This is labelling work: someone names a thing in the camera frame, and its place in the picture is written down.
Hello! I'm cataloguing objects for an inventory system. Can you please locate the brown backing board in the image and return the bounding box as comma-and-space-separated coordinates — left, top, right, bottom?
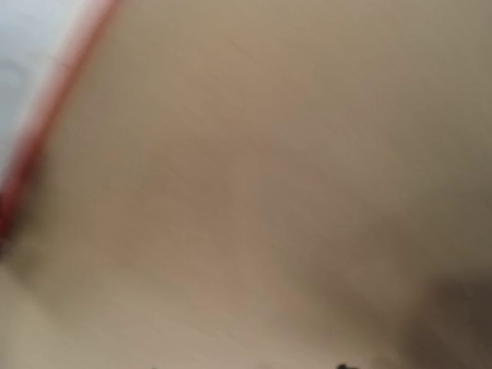
1, 1, 491, 368

